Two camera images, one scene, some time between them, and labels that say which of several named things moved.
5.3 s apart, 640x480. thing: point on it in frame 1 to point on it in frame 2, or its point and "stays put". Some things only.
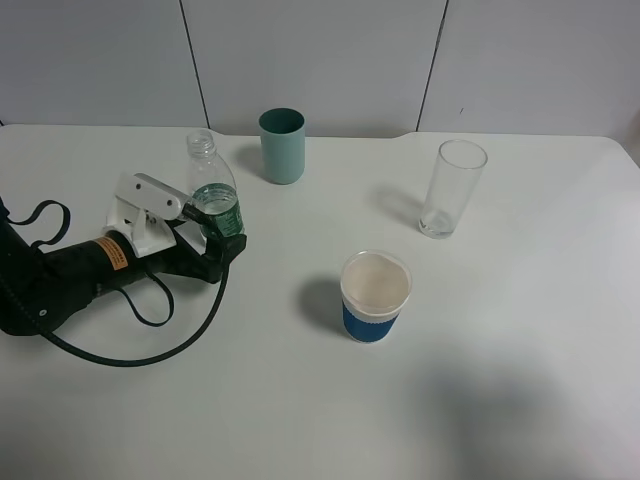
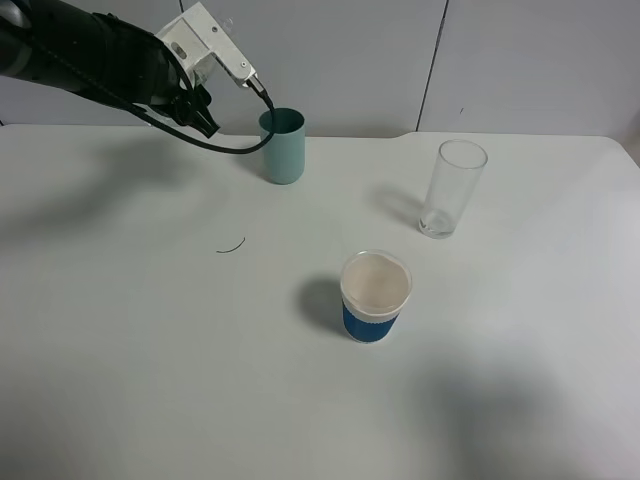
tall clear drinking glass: [460, 164] stays put
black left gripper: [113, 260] to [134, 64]
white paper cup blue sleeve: [374, 286] stays put
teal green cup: [282, 135] stays put
